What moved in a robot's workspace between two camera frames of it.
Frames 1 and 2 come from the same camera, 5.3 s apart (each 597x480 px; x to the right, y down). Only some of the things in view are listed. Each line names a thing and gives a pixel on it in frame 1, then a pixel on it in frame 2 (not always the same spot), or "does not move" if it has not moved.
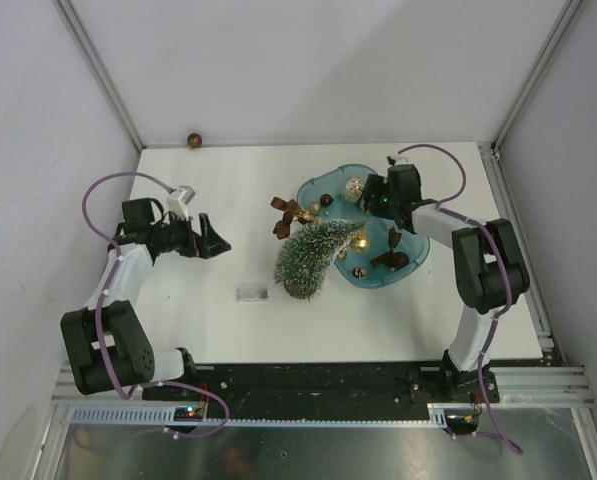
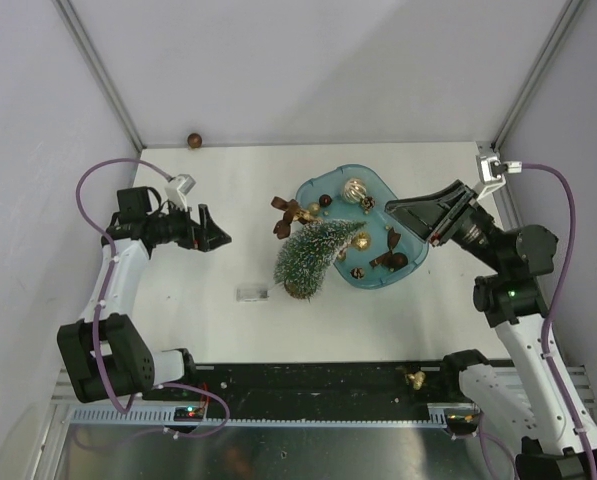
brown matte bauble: x=194 y=140 does not move
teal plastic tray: x=379 y=254 does not move
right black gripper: x=374 y=186 -> x=425 y=213
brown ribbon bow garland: x=291 y=213 does not move
